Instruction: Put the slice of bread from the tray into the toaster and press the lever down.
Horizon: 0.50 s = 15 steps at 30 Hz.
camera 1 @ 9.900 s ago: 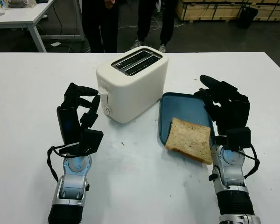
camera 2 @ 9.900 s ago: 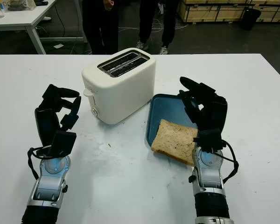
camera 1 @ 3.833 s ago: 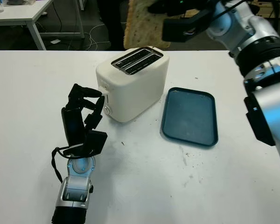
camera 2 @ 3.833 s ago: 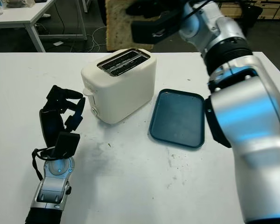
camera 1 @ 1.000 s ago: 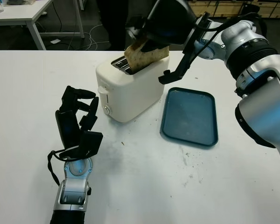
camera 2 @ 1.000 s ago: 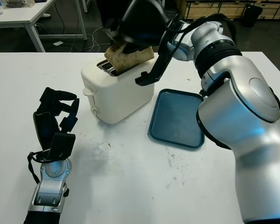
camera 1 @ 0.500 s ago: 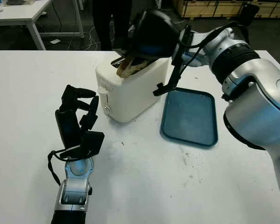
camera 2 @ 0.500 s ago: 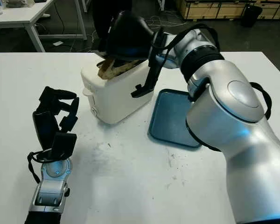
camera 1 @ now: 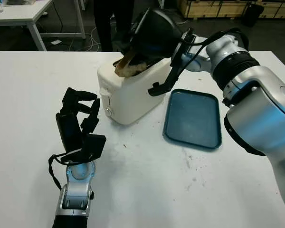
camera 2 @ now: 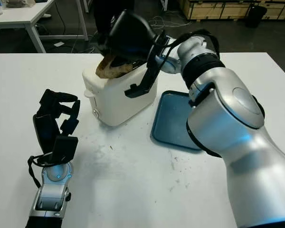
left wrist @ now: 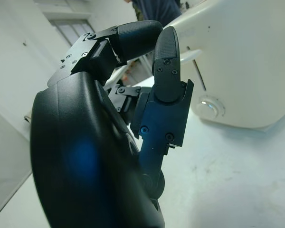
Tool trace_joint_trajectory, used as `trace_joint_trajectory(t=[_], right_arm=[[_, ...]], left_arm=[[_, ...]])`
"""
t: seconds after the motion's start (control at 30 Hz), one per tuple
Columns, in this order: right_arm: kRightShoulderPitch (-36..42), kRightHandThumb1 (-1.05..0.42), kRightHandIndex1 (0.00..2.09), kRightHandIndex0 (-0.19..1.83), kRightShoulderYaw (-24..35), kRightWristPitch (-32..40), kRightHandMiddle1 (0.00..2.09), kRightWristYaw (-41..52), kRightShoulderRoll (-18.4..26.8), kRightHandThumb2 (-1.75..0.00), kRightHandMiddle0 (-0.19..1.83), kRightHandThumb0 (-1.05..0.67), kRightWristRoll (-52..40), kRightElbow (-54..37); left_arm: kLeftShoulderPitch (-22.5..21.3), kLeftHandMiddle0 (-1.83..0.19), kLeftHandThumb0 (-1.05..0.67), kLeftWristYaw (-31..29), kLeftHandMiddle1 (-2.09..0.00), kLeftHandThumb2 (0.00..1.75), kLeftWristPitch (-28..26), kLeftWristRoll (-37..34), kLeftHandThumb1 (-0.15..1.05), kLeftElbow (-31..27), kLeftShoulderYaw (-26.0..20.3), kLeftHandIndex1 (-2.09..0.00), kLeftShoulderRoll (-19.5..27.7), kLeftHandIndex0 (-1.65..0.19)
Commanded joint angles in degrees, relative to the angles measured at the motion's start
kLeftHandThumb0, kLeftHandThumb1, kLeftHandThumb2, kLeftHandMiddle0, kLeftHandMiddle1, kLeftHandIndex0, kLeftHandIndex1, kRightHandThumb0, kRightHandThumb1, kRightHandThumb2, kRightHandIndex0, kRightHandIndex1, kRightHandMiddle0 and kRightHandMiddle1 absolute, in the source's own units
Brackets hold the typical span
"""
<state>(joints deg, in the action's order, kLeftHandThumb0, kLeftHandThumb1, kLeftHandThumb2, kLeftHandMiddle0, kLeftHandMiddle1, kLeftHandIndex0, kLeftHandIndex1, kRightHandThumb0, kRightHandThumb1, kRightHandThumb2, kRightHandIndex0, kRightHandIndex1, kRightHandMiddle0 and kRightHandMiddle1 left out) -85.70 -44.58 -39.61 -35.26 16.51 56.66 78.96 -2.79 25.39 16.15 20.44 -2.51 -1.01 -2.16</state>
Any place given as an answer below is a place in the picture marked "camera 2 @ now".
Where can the clear glass container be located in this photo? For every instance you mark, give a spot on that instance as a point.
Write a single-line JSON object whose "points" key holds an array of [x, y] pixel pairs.
{"points": [[16, 2]]}

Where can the white two-slot toaster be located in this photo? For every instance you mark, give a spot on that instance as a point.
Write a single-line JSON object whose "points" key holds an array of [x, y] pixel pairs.
{"points": [[123, 102]]}

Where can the black waste bin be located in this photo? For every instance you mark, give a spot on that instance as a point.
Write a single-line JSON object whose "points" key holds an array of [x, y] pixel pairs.
{"points": [[256, 16]]}

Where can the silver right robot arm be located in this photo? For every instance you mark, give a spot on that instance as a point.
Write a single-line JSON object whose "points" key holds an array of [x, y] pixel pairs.
{"points": [[228, 118]]}

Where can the person in black trousers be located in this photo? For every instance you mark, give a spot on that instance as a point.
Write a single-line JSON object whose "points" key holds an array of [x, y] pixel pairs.
{"points": [[102, 16]]}

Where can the white toaster dial knob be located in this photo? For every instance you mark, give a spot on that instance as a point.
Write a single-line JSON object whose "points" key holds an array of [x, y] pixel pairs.
{"points": [[96, 113]]}

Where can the white paper sheet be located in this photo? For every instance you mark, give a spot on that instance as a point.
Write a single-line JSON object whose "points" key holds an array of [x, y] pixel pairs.
{"points": [[59, 44]]}

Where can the brown bread slice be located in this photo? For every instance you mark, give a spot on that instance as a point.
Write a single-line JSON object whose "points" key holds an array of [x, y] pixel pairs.
{"points": [[104, 70]]}

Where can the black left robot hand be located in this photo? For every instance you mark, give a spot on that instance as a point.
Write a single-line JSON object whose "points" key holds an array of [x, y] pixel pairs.
{"points": [[44, 128]]}

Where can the stacked wooden crates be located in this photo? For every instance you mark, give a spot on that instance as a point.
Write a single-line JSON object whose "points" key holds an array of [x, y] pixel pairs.
{"points": [[228, 9]]}

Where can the blue plastic tray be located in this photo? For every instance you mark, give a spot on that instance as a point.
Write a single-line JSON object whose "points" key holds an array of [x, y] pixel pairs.
{"points": [[171, 118]]}

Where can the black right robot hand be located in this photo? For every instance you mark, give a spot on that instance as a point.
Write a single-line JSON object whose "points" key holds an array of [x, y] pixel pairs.
{"points": [[130, 33]]}

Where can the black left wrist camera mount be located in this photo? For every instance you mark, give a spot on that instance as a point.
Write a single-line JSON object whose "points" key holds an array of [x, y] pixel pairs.
{"points": [[64, 148]]}

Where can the white toaster lever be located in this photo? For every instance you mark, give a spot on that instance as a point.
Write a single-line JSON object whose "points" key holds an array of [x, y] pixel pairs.
{"points": [[88, 93]]}

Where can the white office table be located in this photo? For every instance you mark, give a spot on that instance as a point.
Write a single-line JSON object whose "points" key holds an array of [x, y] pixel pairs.
{"points": [[19, 16]]}

